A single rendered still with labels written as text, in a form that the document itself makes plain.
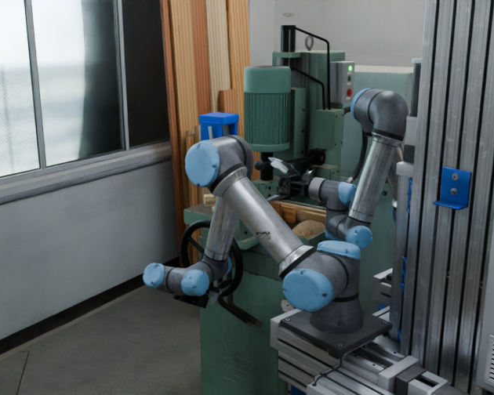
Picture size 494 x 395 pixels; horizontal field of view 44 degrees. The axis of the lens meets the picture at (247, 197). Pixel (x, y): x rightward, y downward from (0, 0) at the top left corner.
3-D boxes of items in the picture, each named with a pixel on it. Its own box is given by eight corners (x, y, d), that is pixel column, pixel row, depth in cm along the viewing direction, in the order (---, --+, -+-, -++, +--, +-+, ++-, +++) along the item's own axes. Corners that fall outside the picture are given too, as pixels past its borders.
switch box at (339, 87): (328, 102, 245) (329, 62, 240) (340, 100, 252) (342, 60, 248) (342, 103, 241) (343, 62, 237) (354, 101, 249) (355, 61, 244)
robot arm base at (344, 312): (374, 322, 169) (376, 289, 167) (339, 339, 160) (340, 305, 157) (333, 304, 180) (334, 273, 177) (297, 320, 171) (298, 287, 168)
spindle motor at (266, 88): (234, 149, 233) (234, 67, 225) (261, 143, 247) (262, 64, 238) (272, 154, 223) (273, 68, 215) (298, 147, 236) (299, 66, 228)
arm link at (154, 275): (158, 288, 177) (137, 285, 182) (181, 295, 186) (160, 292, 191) (165, 262, 179) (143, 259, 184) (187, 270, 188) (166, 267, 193)
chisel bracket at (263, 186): (251, 202, 239) (251, 181, 236) (272, 194, 249) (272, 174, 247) (266, 205, 234) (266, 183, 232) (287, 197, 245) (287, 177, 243)
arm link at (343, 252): (366, 286, 169) (368, 240, 165) (346, 303, 158) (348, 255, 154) (327, 277, 175) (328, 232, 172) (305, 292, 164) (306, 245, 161)
